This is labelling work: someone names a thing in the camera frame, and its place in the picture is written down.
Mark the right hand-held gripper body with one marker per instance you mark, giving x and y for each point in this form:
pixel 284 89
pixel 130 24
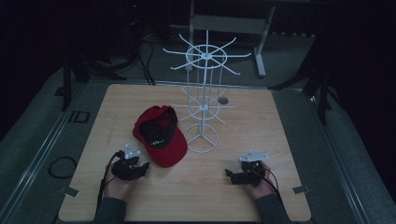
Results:
pixel 252 174

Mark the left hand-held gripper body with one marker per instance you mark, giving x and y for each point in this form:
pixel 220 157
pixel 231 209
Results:
pixel 124 169

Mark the red baseball cap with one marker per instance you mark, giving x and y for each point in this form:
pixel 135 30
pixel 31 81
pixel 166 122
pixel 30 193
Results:
pixel 174 150

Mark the person's right hand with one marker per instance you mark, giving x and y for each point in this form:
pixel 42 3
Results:
pixel 266 186

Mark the person's left hand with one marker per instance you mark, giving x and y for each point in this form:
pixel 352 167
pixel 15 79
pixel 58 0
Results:
pixel 116 188

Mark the grey tape strip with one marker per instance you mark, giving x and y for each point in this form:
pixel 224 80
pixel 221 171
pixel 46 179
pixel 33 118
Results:
pixel 301 189
pixel 72 192

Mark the grey table grommet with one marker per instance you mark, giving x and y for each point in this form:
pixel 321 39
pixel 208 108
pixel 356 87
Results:
pixel 223 100

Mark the black tripod stand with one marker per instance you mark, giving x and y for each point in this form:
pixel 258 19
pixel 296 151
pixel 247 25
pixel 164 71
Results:
pixel 66 90
pixel 323 99

